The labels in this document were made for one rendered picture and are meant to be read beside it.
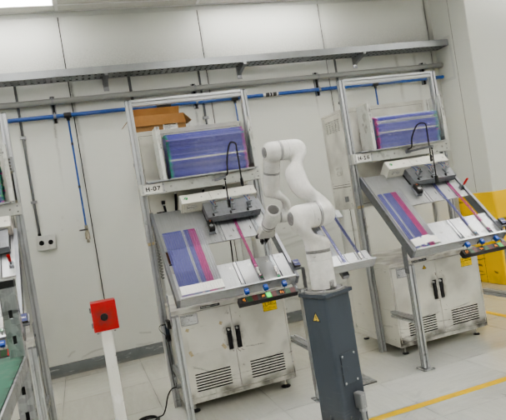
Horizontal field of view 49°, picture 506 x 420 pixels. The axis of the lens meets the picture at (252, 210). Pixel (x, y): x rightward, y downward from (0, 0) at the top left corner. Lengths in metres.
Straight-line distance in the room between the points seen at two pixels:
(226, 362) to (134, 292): 1.71
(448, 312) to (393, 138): 1.24
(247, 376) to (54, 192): 2.34
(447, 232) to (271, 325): 1.26
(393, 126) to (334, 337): 1.85
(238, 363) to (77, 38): 3.07
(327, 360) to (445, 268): 1.56
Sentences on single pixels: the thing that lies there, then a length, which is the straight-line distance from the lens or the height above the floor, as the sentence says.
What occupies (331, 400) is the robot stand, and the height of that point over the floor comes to 0.19.
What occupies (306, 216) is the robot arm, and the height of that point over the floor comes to 1.07.
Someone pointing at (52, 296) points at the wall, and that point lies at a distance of 4.91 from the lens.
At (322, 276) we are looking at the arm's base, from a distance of 2.64.
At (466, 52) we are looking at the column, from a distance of 5.91.
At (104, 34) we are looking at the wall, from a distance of 5.16.
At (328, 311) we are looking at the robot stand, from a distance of 2.62.
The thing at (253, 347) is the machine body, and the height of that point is 0.30.
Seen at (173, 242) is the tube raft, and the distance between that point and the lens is 3.27.
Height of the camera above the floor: 1.18
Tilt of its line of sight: 1 degrees down
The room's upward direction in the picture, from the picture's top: 9 degrees counter-clockwise
